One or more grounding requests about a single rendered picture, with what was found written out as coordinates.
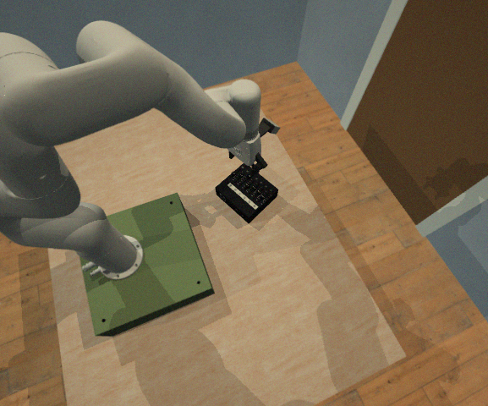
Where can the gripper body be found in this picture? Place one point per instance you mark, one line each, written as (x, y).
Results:
(246, 150)

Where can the black lighting desk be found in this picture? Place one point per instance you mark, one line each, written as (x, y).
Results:
(246, 195)

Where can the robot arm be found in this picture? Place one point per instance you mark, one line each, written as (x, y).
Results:
(119, 78)

